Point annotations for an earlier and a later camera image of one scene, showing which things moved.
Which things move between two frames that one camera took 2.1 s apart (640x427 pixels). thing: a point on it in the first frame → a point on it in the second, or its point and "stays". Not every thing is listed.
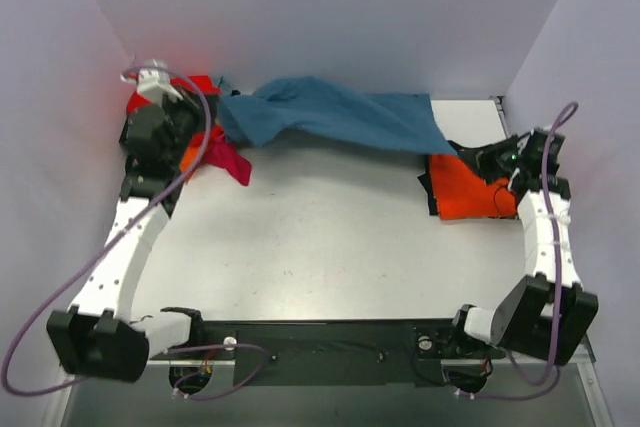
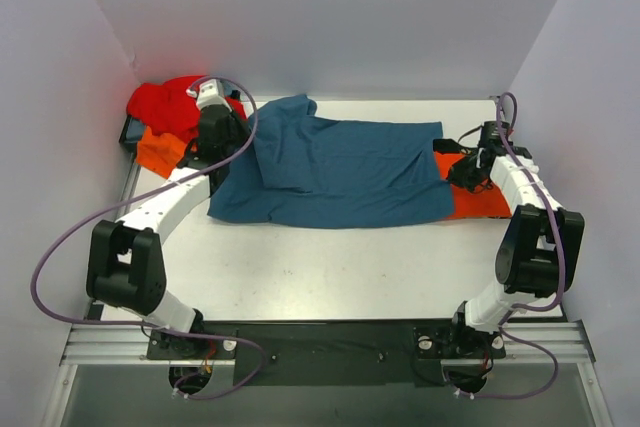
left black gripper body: (198, 110) → (220, 114)
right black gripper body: (480, 159) → (460, 167)
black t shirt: (469, 152) → (470, 170)
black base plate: (334, 351) stays
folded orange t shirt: (462, 192) stays
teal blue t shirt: (312, 111) → (301, 170)
